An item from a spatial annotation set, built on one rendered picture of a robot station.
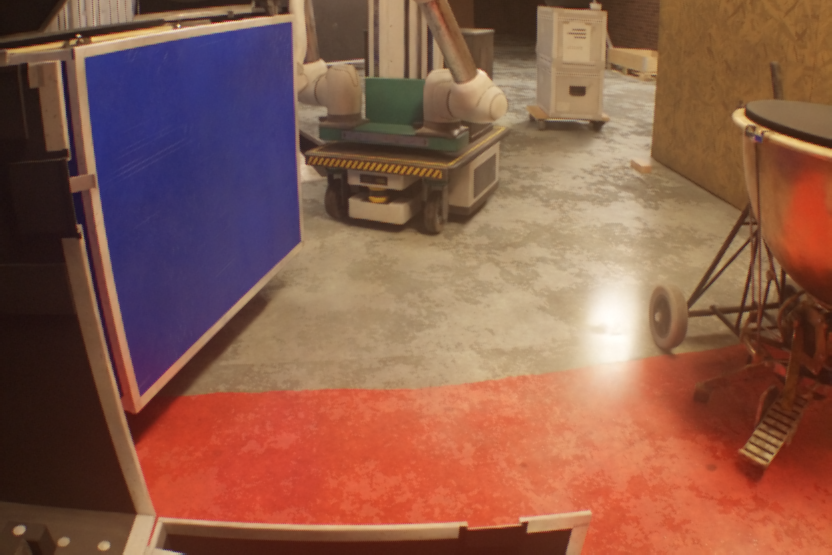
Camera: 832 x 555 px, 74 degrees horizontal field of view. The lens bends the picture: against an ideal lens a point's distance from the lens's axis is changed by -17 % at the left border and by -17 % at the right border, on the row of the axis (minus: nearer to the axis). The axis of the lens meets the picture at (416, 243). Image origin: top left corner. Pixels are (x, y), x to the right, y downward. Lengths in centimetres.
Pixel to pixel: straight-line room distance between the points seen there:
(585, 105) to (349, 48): 433
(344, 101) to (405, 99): 27
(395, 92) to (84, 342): 218
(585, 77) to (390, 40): 223
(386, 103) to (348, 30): 563
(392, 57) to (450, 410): 179
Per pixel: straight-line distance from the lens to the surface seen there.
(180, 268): 159
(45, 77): 91
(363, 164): 276
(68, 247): 96
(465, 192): 287
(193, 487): 153
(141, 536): 119
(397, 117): 295
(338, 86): 289
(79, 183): 98
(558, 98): 490
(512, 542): 123
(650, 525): 145
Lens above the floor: 101
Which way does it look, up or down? 22 degrees down
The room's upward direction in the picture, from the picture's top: straight up
